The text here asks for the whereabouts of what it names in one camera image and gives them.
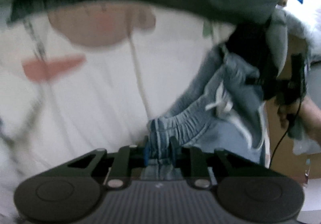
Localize person's right hand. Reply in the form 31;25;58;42
277;96;320;145

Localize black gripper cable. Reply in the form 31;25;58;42
269;98;303;168

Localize blue denim drawstring shorts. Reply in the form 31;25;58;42
141;9;287;180

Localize white patterned bed sheet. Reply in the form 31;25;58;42
1;1;234;223

